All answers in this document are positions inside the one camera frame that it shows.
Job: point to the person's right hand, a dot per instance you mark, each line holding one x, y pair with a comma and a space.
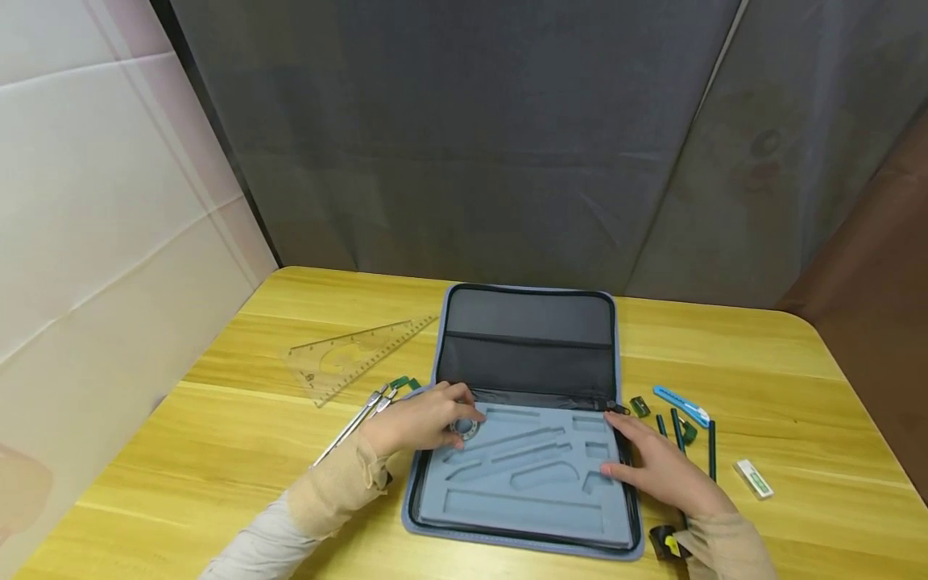
667, 471

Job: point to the person's left hand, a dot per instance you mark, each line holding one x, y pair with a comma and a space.
417, 423

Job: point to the person's right thumb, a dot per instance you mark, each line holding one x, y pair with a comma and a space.
618, 472

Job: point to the person's left index finger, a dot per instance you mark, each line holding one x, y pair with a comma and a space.
470, 413

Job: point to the person's left fingers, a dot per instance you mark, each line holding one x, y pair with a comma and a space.
455, 391

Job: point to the person's right index finger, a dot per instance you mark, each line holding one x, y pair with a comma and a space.
622, 425

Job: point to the person's left thumb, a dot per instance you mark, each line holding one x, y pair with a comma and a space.
448, 442

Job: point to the small round clear protractor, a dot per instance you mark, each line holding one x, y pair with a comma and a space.
465, 428

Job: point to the person's left forearm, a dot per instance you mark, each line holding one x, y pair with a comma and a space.
312, 515

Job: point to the person's right forearm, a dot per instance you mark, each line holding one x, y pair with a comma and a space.
725, 548

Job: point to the green pencil sharpener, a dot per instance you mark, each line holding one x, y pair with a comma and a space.
639, 407

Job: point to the short dark green pencil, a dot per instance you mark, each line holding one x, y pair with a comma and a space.
661, 424

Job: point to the silver compass with green top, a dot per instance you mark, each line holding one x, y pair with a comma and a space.
348, 431
388, 400

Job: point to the small green cap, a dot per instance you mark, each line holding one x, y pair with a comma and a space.
689, 434

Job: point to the blue-grey zip case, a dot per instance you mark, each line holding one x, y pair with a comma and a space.
529, 354

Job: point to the black wrist band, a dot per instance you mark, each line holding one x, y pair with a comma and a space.
665, 544

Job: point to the clear triangle set square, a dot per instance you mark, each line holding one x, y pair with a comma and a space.
341, 358

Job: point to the white eraser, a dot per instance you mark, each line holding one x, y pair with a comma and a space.
754, 478

